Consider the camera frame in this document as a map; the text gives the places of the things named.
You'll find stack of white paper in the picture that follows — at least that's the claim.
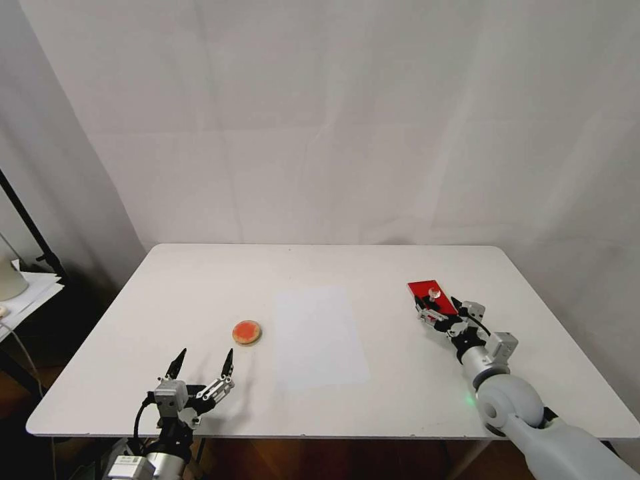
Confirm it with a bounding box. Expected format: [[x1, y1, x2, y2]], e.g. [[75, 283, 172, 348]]
[[0, 269, 66, 342]]

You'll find pale table leg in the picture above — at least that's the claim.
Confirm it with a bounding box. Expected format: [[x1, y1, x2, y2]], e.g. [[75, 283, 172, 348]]
[[457, 439, 497, 480]]

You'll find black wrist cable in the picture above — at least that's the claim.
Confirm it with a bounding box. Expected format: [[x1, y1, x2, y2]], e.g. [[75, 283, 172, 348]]
[[131, 391, 157, 453], [467, 313, 495, 338]]

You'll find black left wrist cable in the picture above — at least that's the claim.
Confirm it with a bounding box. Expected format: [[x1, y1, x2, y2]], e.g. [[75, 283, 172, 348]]
[[131, 391, 157, 453]]

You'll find white cable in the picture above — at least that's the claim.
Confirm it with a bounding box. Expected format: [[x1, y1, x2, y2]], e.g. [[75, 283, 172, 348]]
[[0, 319, 43, 396]]

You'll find round red ink pad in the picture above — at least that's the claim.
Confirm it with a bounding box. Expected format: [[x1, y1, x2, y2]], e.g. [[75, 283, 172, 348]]
[[231, 319, 263, 347]]

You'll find pale lamp shade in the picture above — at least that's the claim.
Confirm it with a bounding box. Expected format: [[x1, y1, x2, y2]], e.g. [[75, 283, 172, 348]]
[[0, 231, 29, 303]]

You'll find red rectangular ink pad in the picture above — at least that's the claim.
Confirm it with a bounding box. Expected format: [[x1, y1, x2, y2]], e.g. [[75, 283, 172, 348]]
[[407, 279, 461, 317]]

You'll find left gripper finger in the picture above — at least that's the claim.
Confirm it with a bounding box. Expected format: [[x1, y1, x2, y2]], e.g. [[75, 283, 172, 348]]
[[163, 347, 187, 386], [195, 348, 235, 401]]

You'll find white paper sheet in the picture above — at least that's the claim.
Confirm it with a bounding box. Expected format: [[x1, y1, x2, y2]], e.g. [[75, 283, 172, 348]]
[[271, 285, 371, 387]]

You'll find black stand pole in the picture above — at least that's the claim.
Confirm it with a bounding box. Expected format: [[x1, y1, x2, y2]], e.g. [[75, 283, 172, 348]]
[[0, 169, 67, 281]]

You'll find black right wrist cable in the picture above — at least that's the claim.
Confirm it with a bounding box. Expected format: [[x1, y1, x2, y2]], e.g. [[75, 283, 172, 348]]
[[467, 313, 495, 338]]

